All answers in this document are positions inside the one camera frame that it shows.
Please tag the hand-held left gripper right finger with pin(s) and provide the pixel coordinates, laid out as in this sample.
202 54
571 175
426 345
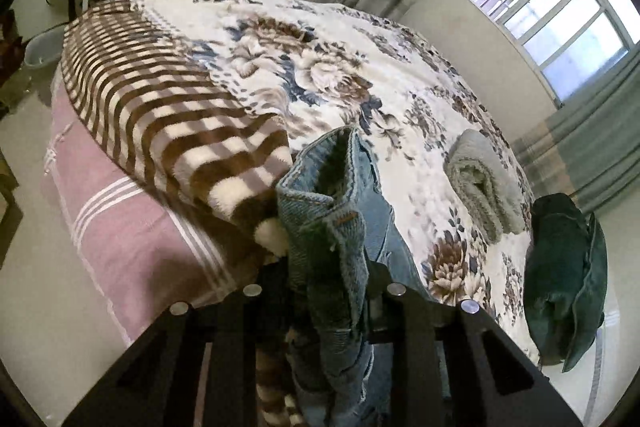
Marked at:
374 292

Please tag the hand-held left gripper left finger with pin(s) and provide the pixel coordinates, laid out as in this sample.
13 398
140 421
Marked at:
272 287

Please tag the blue denim pants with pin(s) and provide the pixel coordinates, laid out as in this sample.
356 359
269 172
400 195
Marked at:
330 257

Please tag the pink striped bed sheet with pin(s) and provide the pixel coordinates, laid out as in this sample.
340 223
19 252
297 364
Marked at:
135 252

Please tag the grey folded towel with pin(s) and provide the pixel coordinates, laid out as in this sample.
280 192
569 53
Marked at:
487 187

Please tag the floral printed bedspread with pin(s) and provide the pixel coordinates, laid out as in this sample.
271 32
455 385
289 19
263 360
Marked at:
380 102

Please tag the dark green cushion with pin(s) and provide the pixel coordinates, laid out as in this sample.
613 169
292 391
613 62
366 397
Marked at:
565 277

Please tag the brown checkered fleece blanket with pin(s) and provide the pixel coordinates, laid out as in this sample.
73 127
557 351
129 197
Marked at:
170 107

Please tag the green striped curtain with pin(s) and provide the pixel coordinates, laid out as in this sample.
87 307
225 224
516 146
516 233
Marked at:
575 147

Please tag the grey plastic bucket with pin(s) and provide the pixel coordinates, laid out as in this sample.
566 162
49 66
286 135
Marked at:
41 49

